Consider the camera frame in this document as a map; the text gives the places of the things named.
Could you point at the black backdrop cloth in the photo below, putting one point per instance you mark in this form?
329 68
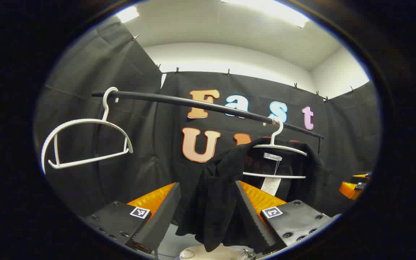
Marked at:
150 144

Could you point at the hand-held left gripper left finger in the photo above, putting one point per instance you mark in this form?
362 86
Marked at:
161 220

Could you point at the white plastic clothes hanger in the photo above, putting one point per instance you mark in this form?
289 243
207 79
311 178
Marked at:
85 121
287 148

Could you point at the black knit garment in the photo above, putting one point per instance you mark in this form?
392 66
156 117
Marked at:
215 187

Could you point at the black metal clothes rack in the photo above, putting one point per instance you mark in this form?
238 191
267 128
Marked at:
179 100

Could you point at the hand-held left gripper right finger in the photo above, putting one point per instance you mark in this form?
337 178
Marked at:
253 224

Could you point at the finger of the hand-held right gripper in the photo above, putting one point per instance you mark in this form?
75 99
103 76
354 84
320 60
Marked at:
349 188
361 176

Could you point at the ceiling light panel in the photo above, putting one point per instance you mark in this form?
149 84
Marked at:
265 9
126 14

